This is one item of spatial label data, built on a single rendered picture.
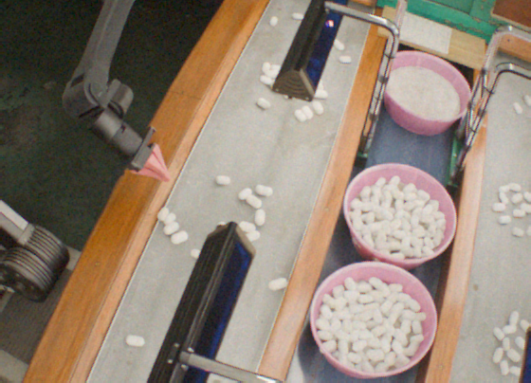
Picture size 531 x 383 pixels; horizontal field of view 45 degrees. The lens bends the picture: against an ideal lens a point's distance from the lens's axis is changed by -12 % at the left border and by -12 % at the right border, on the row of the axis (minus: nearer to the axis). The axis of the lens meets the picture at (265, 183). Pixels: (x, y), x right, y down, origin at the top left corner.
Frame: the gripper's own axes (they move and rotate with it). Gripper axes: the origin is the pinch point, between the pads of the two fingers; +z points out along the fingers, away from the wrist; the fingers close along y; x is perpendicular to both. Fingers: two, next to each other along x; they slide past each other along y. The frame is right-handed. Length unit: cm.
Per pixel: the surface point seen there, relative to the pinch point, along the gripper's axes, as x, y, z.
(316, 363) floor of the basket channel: -10.7, -20.4, 42.3
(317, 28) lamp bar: -31.9, 27.3, 0.3
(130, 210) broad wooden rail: 11.9, -3.9, 0.9
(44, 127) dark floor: 119, 68, -8
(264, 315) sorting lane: -7.3, -16.1, 28.1
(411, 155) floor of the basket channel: -16, 42, 49
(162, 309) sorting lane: 4.7, -22.1, 13.4
